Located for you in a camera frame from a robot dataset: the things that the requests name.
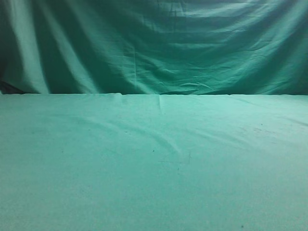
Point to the green backdrop cloth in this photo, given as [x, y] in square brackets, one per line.
[199, 47]

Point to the green table cloth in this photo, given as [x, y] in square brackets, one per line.
[112, 162]

